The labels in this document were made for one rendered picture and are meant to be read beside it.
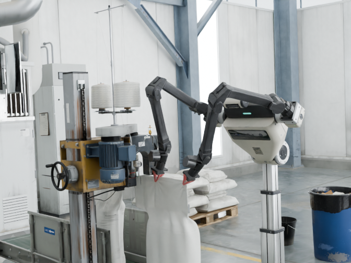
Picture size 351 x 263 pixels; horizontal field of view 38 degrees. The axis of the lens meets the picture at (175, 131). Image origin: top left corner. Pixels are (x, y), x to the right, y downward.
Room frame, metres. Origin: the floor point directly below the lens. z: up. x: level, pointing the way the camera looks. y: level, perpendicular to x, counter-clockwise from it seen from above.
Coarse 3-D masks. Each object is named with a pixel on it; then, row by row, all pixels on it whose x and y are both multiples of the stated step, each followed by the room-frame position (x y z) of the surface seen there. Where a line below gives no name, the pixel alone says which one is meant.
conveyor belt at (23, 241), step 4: (16, 236) 4.60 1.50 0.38; (20, 236) 4.59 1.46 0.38; (24, 236) 4.58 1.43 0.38; (28, 236) 4.58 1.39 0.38; (4, 240) 4.48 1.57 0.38; (8, 240) 4.48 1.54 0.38; (12, 240) 4.47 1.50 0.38; (16, 240) 4.46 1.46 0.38; (20, 240) 4.46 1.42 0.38; (24, 240) 4.45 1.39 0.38; (28, 240) 4.45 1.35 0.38; (16, 244) 4.32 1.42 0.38; (20, 244) 4.32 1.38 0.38; (24, 244) 4.31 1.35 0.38; (28, 244) 4.31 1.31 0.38; (28, 248) 4.17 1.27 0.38; (128, 260) 3.73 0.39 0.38
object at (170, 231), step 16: (144, 176) 3.31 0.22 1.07; (144, 192) 3.33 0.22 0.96; (160, 192) 3.22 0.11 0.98; (176, 192) 3.07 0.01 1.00; (144, 208) 3.32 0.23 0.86; (160, 208) 3.23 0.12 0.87; (176, 208) 3.08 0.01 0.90; (160, 224) 3.11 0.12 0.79; (176, 224) 3.02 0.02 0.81; (192, 224) 3.03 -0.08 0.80; (160, 240) 3.10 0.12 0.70; (176, 240) 3.00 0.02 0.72; (192, 240) 3.00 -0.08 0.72; (160, 256) 3.11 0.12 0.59; (176, 256) 3.00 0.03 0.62; (192, 256) 2.99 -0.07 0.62
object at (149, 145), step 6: (132, 138) 3.30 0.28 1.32; (138, 138) 3.34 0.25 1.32; (144, 138) 3.38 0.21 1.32; (150, 138) 3.41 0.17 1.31; (132, 144) 3.30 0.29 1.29; (150, 144) 3.41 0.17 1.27; (156, 144) 3.45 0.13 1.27; (138, 150) 3.34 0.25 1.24; (144, 150) 3.37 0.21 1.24; (144, 156) 3.43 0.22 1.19; (144, 162) 3.44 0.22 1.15; (150, 162) 3.41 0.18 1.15; (144, 168) 3.44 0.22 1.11; (150, 168) 3.41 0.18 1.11; (126, 174) 3.32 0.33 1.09; (132, 174) 3.29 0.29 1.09; (150, 174) 3.41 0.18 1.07
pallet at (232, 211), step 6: (216, 210) 6.49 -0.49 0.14; (222, 210) 6.51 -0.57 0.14; (228, 210) 6.70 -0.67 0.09; (234, 210) 6.70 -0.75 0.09; (192, 216) 6.21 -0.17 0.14; (198, 216) 6.20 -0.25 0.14; (204, 216) 6.25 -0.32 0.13; (210, 216) 6.34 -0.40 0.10; (228, 216) 6.67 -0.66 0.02; (234, 216) 6.70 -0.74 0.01; (204, 222) 6.30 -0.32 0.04; (210, 222) 6.34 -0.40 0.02; (216, 222) 6.42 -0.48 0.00
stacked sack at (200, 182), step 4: (180, 176) 6.45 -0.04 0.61; (196, 180) 6.18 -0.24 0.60; (200, 180) 6.21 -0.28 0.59; (204, 180) 6.26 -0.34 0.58; (188, 184) 6.05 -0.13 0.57; (192, 184) 6.09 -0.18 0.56; (196, 184) 6.14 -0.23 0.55; (200, 184) 6.19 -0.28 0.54; (204, 184) 6.25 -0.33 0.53; (188, 188) 6.05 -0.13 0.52
